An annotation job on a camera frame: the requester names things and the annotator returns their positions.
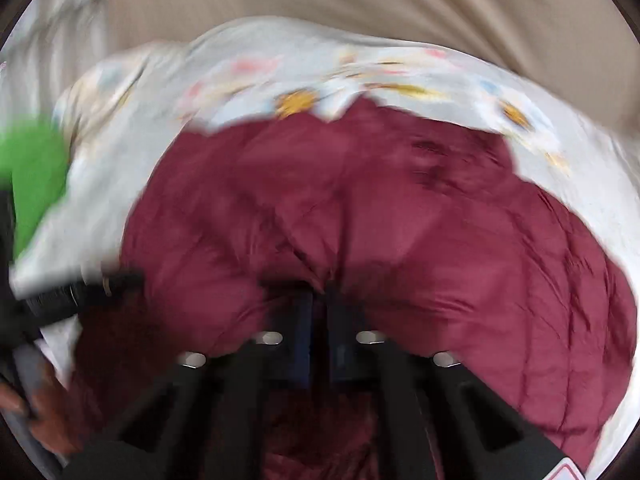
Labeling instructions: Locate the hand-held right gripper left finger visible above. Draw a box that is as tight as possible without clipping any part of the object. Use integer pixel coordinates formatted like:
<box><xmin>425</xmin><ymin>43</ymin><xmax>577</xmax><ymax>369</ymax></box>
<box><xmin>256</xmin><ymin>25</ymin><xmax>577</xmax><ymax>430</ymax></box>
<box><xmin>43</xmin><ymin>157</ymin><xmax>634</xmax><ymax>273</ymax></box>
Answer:
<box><xmin>64</xmin><ymin>291</ymin><xmax>315</xmax><ymax>480</ymax></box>

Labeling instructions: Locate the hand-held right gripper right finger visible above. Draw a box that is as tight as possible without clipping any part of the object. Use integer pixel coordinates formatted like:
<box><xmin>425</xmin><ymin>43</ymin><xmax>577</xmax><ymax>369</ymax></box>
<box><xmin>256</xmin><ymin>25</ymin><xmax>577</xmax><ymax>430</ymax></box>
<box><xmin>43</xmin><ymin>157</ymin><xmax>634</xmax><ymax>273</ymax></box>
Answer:
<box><xmin>326</xmin><ymin>297</ymin><xmax>587</xmax><ymax>480</ymax></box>

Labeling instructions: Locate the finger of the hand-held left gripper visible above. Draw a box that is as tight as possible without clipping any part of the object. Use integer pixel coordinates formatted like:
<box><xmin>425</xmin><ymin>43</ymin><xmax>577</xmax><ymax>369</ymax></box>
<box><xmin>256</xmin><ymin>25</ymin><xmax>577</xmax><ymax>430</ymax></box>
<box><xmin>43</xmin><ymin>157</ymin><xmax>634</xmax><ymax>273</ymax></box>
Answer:
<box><xmin>22</xmin><ymin>270</ymin><xmax>147</xmax><ymax>325</ymax></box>

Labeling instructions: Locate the maroon puffer jacket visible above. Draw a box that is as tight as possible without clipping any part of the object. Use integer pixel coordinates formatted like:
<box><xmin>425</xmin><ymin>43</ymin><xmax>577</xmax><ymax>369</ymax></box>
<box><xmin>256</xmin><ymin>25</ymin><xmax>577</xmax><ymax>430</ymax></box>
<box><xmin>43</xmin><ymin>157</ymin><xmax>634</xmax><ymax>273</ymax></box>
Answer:
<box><xmin>65</xmin><ymin>97</ymin><xmax>639</xmax><ymax>480</ymax></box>

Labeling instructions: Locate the person's left hand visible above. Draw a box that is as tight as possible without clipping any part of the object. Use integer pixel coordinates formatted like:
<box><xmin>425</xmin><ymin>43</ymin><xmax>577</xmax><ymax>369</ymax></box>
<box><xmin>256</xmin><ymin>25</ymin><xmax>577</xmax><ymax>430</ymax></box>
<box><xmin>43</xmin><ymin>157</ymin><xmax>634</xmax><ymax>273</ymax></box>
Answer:
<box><xmin>0</xmin><ymin>357</ymin><xmax>83</xmax><ymax>457</ymax></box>

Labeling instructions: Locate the green cloth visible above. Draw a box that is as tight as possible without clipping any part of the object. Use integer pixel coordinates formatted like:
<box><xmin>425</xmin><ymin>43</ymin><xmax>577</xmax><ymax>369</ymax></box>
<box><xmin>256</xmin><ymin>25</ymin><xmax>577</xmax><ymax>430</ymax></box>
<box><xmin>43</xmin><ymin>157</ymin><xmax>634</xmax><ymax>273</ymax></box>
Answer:
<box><xmin>0</xmin><ymin>122</ymin><xmax>72</xmax><ymax>261</ymax></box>

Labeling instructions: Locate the white crinkled cloth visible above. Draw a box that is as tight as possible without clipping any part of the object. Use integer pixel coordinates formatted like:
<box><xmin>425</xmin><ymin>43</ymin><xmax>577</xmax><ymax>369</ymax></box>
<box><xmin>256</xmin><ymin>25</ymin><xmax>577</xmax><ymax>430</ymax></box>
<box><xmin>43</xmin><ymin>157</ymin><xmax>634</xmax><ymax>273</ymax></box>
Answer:
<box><xmin>0</xmin><ymin>0</ymin><xmax>108</xmax><ymax>128</ymax></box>

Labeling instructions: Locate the white printed blanket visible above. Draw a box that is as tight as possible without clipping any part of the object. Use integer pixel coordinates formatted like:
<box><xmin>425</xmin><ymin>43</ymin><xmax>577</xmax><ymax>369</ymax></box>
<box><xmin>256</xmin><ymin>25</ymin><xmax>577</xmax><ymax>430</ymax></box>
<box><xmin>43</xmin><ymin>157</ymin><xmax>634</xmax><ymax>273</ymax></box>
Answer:
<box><xmin>10</xmin><ymin>15</ymin><xmax>640</xmax><ymax>480</ymax></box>

